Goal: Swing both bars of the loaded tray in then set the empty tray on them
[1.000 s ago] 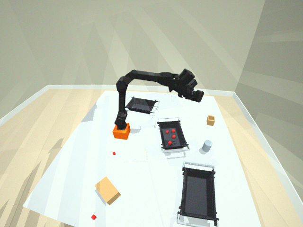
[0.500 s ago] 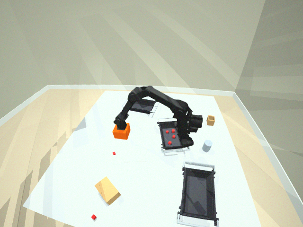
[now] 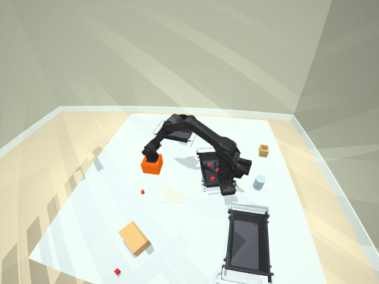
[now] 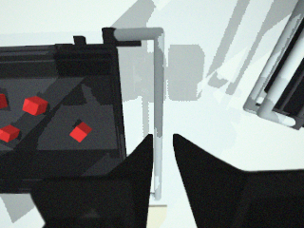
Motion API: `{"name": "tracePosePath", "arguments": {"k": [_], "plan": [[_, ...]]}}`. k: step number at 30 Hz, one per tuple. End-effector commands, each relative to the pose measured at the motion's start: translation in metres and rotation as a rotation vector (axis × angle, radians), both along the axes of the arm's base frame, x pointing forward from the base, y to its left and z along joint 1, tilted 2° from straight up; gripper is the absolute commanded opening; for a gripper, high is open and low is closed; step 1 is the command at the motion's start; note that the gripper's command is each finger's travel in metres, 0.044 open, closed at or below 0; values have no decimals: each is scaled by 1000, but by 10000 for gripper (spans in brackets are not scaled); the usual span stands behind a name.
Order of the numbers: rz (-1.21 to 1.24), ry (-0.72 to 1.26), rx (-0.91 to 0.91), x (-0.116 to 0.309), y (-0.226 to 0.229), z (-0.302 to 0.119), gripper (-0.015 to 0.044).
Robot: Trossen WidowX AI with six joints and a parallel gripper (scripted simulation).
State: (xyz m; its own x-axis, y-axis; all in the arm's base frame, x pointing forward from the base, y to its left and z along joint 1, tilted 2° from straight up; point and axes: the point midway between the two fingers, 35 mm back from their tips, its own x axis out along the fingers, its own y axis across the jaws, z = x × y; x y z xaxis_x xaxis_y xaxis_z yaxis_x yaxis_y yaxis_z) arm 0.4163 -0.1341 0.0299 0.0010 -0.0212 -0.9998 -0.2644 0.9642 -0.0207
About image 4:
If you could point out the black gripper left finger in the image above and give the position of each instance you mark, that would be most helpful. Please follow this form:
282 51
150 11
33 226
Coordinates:
123 192

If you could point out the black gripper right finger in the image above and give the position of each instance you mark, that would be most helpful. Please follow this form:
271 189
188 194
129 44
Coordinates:
219 194

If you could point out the small red block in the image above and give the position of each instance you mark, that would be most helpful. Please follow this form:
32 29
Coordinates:
35 105
8 133
80 132
3 101

